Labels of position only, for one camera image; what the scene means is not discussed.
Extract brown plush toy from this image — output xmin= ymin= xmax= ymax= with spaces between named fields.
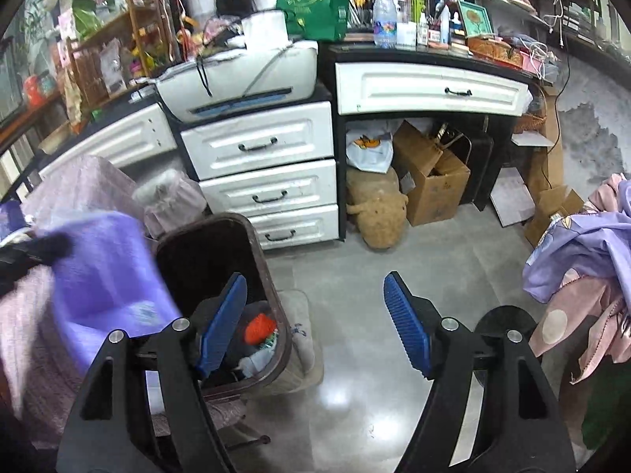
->
xmin=346 ymin=166 xmax=409 ymax=250

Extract clear water bottle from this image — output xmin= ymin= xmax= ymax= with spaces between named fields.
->
xmin=373 ymin=0 xmax=398 ymax=49

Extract brown trash bin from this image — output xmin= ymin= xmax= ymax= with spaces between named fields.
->
xmin=155 ymin=213 xmax=297 ymax=396

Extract open brown cardboard box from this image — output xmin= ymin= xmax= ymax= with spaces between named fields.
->
xmin=392 ymin=121 xmax=471 ymax=227

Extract purple cloth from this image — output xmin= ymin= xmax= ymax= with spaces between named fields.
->
xmin=37 ymin=211 xmax=184 ymax=376

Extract orange patterned box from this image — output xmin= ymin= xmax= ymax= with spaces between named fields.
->
xmin=467 ymin=37 xmax=524 ymax=69

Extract white cloth bag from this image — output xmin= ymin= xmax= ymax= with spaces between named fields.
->
xmin=281 ymin=289 xmax=325 ymax=387

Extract framed sunflower picture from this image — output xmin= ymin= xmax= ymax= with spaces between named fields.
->
xmin=457 ymin=0 xmax=495 ymax=39

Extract black case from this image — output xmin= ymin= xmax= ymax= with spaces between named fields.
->
xmin=434 ymin=125 xmax=495 ymax=206

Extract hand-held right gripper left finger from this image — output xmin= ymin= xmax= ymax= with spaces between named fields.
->
xmin=55 ymin=272 xmax=248 ymax=473

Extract wicker basket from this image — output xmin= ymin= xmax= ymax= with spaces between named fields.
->
xmin=513 ymin=108 xmax=548 ymax=135

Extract wooden shelf rack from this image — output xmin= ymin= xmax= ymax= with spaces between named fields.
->
xmin=65 ymin=0 xmax=164 ymax=109

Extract purple striped blanket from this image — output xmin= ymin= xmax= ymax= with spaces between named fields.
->
xmin=0 ymin=155 xmax=149 ymax=449

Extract green tote bag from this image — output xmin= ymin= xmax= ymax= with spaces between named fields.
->
xmin=276 ymin=0 xmax=352 ymax=43

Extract white drawer without handle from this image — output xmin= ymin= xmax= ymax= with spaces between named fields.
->
xmin=38 ymin=103 xmax=178 ymax=179

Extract white drawer with black handle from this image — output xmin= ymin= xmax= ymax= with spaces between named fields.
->
xmin=181 ymin=102 xmax=335 ymax=181
xmin=199 ymin=158 xmax=339 ymax=218
xmin=245 ymin=204 xmax=341 ymax=250

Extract white plastic bag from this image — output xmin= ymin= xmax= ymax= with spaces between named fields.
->
xmin=346 ymin=129 xmax=395 ymax=174

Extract flattened cardboard boxes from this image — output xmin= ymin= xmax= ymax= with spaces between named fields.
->
xmin=523 ymin=184 xmax=585 ymax=248

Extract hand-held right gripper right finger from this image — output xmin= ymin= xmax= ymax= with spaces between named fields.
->
xmin=383 ymin=271 xmax=579 ymax=473

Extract orange crumpled wrapper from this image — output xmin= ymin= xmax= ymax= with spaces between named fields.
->
xmin=245 ymin=313 xmax=278 ymax=346

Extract purple floral bedsheet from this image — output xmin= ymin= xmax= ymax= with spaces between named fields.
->
xmin=523 ymin=172 xmax=631 ymax=306

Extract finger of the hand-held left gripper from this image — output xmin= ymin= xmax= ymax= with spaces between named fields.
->
xmin=22 ymin=231 xmax=75 ymax=264

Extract wide white desk drawer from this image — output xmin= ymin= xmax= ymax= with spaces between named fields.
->
xmin=335 ymin=61 xmax=531 ymax=118

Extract white printer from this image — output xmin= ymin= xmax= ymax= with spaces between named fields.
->
xmin=155 ymin=10 xmax=319 ymax=124

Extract pink dotted cloth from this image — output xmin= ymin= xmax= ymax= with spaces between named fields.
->
xmin=530 ymin=177 xmax=631 ymax=386

